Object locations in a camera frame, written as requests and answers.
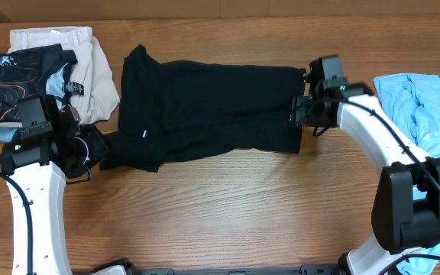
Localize plain black t-shirt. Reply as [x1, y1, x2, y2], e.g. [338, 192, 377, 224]
[100, 45, 306, 172]

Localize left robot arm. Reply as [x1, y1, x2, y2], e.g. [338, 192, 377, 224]
[0, 110, 108, 274]

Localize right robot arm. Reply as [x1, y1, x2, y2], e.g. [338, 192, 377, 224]
[290, 83, 440, 274]

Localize beige folded trousers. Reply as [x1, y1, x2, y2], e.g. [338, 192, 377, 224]
[8, 26, 120, 125]

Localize black patterned folded shirt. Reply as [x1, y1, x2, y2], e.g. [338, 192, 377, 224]
[0, 44, 77, 121]

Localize light blue crumpled garment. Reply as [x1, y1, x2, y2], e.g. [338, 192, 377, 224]
[372, 73, 440, 275]

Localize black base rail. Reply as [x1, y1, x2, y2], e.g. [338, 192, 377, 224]
[73, 257, 338, 275]

